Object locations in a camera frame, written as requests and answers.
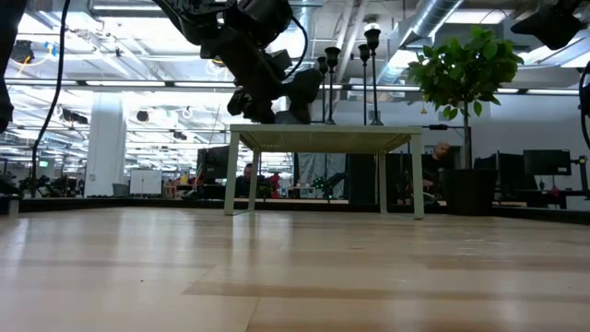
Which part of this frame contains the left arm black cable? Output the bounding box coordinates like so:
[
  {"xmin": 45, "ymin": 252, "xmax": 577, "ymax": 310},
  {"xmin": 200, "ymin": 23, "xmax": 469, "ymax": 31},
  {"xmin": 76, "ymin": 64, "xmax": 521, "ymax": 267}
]
[{"xmin": 284, "ymin": 16, "xmax": 310, "ymax": 80}]

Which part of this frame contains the black candlestick holder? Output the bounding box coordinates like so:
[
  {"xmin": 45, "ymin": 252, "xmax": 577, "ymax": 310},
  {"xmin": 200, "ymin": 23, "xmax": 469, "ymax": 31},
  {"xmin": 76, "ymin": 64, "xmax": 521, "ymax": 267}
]
[
  {"xmin": 358, "ymin": 42, "xmax": 372, "ymax": 126},
  {"xmin": 324, "ymin": 45, "xmax": 342, "ymax": 126},
  {"xmin": 363, "ymin": 27, "xmax": 385, "ymax": 127}
]

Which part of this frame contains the silver ventilation duct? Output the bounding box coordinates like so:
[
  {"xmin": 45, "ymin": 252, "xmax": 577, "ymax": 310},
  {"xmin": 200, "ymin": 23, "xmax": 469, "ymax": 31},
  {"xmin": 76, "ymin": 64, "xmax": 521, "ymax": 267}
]
[{"xmin": 377, "ymin": 0, "xmax": 466, "ymax": 87}]

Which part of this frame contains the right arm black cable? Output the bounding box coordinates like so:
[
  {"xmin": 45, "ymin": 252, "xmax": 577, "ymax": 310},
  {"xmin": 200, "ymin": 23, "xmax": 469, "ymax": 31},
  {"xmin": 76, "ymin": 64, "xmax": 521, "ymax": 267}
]
[{"xmin": 577, "ymin": 59, "xmax": 590, "ymax": 153}]

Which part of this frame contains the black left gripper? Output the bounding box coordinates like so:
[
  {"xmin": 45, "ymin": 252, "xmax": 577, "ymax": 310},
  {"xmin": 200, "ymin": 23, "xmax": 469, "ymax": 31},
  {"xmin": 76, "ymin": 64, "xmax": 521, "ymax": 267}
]
[{"xmin": 200, "ymin": 27, "xmax": 324, "ymax": 125}]

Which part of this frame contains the black hanging cable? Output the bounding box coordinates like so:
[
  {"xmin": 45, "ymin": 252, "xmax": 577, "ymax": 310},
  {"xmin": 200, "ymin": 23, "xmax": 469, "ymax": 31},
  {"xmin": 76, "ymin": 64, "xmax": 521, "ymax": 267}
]
[{"xmin": 29, "ymin": 0, "xmax": 72, "ymax": 200}]

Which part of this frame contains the black aluminium table frame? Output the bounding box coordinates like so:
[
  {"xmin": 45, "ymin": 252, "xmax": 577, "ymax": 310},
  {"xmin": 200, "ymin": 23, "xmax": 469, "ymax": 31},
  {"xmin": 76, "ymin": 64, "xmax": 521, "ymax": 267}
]
[{"xmin": 0, "ymin": 196, "xmax": 590, "ymax": 227}]

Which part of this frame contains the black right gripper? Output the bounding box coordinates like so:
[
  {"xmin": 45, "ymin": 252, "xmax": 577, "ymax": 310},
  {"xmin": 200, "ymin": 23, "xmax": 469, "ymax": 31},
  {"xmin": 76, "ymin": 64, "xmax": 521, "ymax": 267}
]
[{"xmin": 510, "ymin": 0, "xmax": 590, "ymax": 51}]

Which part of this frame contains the white cabinet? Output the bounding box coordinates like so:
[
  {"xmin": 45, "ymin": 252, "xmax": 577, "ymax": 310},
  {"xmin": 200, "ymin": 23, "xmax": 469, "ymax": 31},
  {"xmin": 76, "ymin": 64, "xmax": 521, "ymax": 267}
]
[{"xmin": 129, "ymin": 169, "xmax": 164, "ymax": 196}]

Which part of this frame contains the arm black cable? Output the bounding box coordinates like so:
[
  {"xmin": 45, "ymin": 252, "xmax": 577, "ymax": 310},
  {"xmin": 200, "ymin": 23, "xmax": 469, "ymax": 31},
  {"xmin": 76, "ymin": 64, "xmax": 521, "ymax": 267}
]
[
  {"xmin": 284, "ymin": 16, "xmax": 310, "ymax": 80},
  {"xmin": 577, "ymin": 59, "xmax": 590, "ymax": 153}
]

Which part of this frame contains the person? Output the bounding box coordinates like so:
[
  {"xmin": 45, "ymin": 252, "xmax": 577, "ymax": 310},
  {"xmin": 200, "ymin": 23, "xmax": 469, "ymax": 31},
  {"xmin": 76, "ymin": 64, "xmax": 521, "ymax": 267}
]
[
  {"xmin": 235, "ymin": 161, "xmax": 260, "ymax": 199},
  {"xmin": 421, "ymin": 140, "xmax": 455, "ymax": 197}
]

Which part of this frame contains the black computer monitor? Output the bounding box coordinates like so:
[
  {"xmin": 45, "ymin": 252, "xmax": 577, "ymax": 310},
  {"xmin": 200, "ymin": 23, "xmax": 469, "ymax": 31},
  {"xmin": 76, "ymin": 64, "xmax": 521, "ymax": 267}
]
[
  {"xmin": 196, "ymin": 146, "xmax": 230, "ymax": 186},
  {"xmin": 523, "ymin": 148, "xmax": 572, "ymax": 177}
]

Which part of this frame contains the green plant in black pot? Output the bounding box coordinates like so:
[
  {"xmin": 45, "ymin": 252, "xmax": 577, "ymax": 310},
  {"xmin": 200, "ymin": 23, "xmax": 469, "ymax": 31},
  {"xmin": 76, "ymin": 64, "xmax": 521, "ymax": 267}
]
[{"xmin": 406, "ymin": 25, "xmax": 525, "ymax": 217}]

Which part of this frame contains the black cabinet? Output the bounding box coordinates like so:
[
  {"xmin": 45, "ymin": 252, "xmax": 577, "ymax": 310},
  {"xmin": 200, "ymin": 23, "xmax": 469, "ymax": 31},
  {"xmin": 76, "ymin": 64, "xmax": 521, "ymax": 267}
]
[{"xmin": 348, "ymin": 153, "xmax": 384, "ymax": 207}]

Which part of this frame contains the green perforated metal shelf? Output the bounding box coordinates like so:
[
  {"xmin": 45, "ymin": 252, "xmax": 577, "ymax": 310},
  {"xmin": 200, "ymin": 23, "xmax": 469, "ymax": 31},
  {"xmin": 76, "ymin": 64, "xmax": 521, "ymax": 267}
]
[{"xmin": 223, "ymin": 123, "xmax": 425, "ymax": 220}]

